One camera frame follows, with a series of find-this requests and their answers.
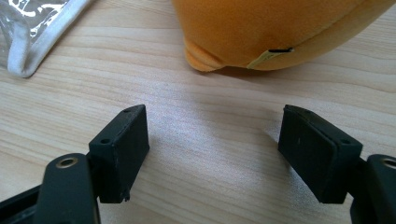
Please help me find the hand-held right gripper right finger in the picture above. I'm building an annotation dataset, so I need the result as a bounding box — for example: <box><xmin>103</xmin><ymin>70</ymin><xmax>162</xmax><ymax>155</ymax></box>
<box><xmin>277</xmin><ymin>104</ymin><xmax>364</xmax><ymax>204</ymax></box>

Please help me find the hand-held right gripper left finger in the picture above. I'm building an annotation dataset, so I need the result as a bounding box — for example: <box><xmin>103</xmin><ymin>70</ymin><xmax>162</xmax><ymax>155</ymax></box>
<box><xmin>88</xmin><ymin>104</ymin><xmax>150</xmax><ymax>204</ymax></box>

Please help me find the clear plastic bag white trim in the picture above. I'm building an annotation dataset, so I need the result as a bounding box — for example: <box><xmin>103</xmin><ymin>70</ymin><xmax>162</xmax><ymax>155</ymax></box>
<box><xmin>0</xmin><ymin>0</ymin><xmax>94</xmax><ymax>78</ymax></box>

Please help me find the orange plush toy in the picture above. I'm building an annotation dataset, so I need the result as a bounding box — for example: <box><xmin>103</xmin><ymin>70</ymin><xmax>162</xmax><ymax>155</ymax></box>
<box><xmin>171</xmin><ymin>0</ymin><xmax>396</xmax><ymax>73</ymax></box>

